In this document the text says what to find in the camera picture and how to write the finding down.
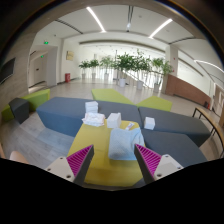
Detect white plastic-wrapped tissue pack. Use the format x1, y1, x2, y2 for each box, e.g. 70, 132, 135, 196
81, 111, 106, 128

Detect long green upholstered bench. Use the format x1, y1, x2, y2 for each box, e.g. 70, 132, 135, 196
1, 88, 51, 123

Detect small white cube box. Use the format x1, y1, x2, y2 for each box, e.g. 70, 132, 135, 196
143, 116, 156, 131

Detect small green upholstered bench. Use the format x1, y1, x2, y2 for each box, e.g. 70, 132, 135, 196
136, 95, 173, 113

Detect wooden black-framed table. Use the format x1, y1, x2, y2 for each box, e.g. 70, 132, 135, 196
192, 106, 224, 158

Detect long blue-grey upholstered bench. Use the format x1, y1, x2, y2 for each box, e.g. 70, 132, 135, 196
35, 96, 141, 138

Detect ceiling light strips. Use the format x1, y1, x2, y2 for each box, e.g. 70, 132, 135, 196
85, 6, 224, 73

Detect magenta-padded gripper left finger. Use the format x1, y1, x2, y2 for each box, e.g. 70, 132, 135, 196
44, 144, 96, 187

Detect black wall screen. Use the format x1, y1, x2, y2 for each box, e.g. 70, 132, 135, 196
0, 57, 17, 85

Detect brown wooden counter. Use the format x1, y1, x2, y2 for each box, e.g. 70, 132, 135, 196
164, 73, 213, 108

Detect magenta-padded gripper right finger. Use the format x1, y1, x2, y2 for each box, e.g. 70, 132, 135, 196
133, 143, 184, 186

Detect small white tag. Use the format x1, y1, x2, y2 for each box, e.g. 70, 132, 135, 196
124, 122, 135, 132

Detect yellow wall picture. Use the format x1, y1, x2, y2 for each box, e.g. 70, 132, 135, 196
65, 50, 75, 62

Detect light blue towel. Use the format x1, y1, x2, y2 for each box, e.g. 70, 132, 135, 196
107, 127, 146, 162

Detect white stacked box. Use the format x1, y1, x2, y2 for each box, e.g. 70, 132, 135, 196
84, 100, 100, 114

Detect dark grey cube seat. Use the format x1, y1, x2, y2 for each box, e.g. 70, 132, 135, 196
8, 97, 31, 125

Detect row of potted plants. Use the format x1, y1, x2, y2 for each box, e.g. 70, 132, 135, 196
78, 49, 175, 94

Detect yellow upholstered bench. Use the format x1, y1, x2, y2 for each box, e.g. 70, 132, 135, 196
67, 119, 148, 188

